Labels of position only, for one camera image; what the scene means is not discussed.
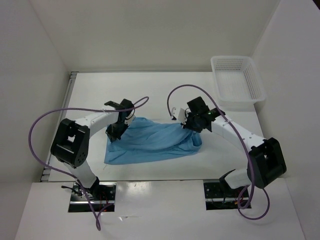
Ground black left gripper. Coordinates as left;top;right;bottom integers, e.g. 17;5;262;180
105;121;129;143

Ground light blue mesh shorts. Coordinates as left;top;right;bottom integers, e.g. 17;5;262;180
104;117;203;165

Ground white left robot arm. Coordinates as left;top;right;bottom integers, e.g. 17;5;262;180
50;98;134;200

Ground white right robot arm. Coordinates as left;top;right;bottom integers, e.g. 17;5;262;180
181;96;287;197

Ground white perforated plastic basket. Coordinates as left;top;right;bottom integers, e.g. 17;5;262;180
210;55;267;109

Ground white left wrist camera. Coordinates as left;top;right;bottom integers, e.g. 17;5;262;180
124;115;136;126

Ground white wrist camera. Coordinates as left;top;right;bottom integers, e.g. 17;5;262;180
124;115;136;126
171;107;187;125

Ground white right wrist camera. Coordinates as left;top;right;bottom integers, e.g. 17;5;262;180
171;107;187;125

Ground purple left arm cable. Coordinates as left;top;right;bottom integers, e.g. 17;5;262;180
28;96;150;231

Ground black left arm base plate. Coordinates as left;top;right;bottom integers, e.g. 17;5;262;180
62;182;117;213

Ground aluminium table edge rail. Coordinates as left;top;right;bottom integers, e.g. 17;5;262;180
39;71;79;182

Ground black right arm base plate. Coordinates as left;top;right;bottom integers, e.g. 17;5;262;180
203;179;244;211

